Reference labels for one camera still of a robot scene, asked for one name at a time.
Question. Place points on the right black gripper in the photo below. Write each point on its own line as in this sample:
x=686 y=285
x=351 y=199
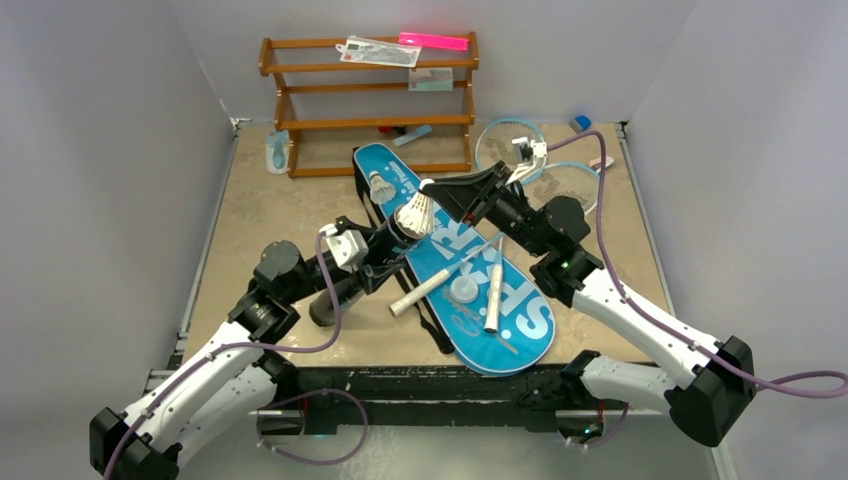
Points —
x=486 y=195

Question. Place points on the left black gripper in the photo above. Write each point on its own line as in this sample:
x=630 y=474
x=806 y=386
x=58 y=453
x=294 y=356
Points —
x=374 y=272

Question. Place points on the black shuttlecock tube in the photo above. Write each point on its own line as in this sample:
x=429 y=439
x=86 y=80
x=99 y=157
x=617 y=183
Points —
x=327 y=306

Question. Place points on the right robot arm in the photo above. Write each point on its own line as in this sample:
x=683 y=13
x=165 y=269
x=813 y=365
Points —
x=703 y=384

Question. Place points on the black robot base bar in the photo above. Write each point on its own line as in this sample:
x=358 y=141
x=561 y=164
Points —
x=542 y=399

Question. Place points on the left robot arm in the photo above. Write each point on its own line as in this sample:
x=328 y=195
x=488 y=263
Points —
x=241 y=369

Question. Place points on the far blue badminton racket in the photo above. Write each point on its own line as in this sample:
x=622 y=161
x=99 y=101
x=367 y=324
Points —
x=493 y=145

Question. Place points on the red and black small object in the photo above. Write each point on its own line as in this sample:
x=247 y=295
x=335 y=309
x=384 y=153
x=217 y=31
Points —
x=398 y=130

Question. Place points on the small white box on shelf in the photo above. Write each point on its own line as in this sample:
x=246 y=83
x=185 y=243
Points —
x=431 y=79

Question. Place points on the blue racket bag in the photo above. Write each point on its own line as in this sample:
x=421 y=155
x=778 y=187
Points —
x=526 y=324

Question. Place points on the pink and white clip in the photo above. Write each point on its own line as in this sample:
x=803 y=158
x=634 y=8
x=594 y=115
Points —
x=597 y=163

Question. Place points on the wooden three-tier shelf rack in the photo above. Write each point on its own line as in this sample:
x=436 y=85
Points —
x=285 y=117

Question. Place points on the blue and grey eraser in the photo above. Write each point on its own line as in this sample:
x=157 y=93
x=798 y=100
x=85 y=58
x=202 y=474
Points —
x=580 y=123

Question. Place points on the light blue packaged tool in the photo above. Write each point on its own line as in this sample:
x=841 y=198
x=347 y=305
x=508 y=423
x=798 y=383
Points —
x=277 y=146

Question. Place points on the pink fluorescent ruler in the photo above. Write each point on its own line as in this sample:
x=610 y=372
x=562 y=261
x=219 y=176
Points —
x=440 y=42

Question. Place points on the clear packaged item on shelf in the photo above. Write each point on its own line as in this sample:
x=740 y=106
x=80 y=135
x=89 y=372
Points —
x=361 y=50

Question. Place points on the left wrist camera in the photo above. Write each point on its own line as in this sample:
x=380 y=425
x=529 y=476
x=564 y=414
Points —
x=347 y=248

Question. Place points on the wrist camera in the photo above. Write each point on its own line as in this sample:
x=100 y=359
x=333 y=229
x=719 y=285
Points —
x=532 y=156
x=347 y=248

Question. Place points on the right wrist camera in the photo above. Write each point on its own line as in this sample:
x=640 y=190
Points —
x=532 y=156

